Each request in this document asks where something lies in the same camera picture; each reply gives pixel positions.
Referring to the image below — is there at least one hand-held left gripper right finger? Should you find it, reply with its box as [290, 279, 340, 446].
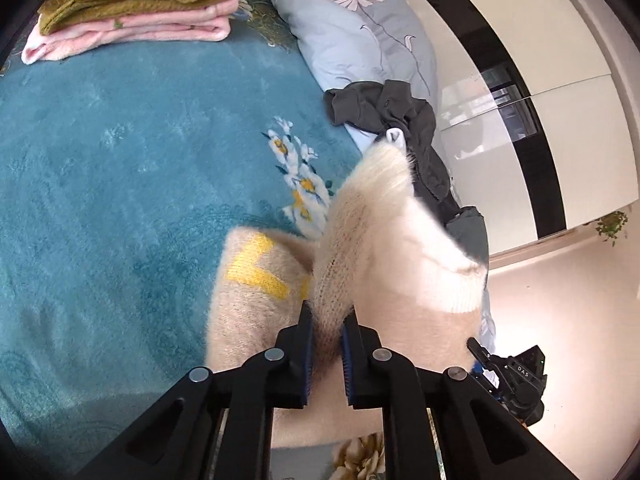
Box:
[340, 310, 581, 480]

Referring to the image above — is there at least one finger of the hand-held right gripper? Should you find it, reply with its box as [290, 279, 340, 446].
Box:
[466, 337, 496, 367]
[471, 360, 501, 397]

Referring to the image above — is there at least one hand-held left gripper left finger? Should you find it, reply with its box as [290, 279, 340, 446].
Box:
[75, 299, 315, 480]

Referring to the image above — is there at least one beige fuzzy sweater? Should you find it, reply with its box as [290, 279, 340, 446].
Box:
[205, 127, 490, 450]

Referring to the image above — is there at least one grey garment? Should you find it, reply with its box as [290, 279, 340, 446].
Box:
[446, 206, 490, 263]

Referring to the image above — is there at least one hanging green plant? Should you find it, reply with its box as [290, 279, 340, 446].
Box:
[594, 210, 630, 247]

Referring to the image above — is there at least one pale blue pillow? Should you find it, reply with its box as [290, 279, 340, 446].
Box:
[344, 122, 388, 153]

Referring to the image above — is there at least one dark grey hoodie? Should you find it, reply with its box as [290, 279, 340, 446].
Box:
[323, 79, 453, 203]

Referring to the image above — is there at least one white and black wardrobe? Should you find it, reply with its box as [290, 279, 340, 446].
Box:
[397, 0, 640, 263]

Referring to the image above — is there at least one blue floral pillow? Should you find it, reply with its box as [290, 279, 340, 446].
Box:
[261, 0, 442, 128]

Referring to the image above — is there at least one pink folded garment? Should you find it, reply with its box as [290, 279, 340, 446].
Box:
[21, 0, 234, 66]

